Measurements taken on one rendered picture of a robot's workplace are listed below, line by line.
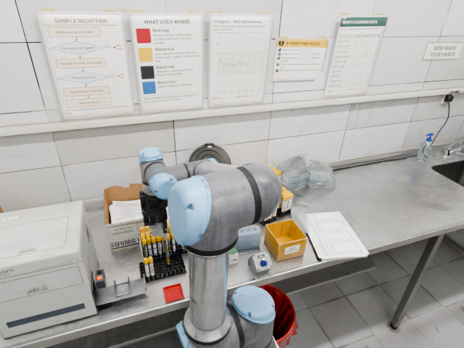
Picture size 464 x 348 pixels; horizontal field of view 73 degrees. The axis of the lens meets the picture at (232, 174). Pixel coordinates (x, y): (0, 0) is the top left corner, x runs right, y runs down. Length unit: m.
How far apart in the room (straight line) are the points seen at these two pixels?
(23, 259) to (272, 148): 1.28
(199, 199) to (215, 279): 0.21
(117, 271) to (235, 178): 0.90
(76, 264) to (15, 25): 0.88
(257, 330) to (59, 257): 0.60
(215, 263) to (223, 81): 1.06
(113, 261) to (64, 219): 0.33
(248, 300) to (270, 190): 0.39
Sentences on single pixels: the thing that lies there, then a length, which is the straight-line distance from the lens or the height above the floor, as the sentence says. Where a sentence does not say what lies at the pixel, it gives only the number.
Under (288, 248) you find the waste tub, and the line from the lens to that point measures 1.34.
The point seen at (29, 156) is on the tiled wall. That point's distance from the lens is 1.61.
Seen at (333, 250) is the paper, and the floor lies 0.89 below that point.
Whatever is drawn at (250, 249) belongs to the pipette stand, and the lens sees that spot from 1.39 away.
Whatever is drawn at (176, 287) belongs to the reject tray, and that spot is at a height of 0.88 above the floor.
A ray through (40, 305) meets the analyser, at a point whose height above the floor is 0.99.
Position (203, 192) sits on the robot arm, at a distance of 0.53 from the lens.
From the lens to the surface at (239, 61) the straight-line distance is 1.54.
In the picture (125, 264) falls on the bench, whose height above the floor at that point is 0.88.
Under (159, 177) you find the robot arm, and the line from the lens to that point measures 0.91.
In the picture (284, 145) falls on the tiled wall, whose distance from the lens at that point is 1.83.
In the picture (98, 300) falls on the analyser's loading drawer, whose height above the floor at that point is 0.91.
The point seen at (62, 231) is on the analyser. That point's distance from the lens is 1.14.
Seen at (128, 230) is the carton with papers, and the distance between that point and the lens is 1.39.
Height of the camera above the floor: 1.85
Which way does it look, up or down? 31 degrees down
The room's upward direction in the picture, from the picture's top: 2 degrees clockwise
